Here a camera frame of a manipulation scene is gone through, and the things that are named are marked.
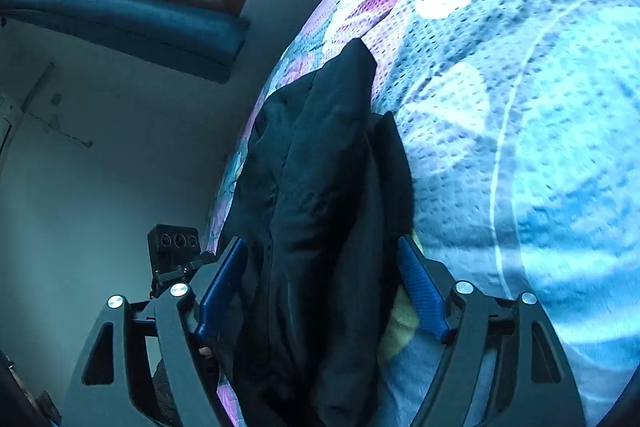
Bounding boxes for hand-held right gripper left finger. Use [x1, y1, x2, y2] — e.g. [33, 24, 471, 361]
[60, 236, 250, 427]

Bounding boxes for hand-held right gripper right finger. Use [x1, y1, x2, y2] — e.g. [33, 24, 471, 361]
[396, 236, 586, 427]

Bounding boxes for black garment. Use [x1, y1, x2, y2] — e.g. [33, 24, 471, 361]
[220, 38, 416, 427]

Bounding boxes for printed blanket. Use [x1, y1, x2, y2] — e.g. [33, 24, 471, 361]
[207, 0, 640, 427]

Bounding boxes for dark wall cable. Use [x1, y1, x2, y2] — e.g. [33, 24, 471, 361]
[44, 116, 94, 148]

